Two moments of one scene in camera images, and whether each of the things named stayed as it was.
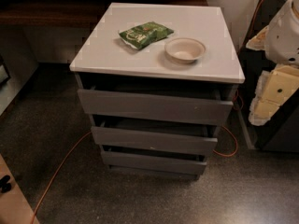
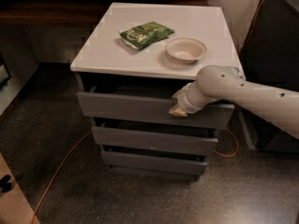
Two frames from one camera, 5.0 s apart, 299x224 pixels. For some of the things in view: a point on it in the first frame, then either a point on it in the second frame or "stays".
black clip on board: (4, 185) stays
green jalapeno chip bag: (140, 35) stays
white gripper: (284, 39) → (188, 100)
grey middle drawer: (152, 140) stays
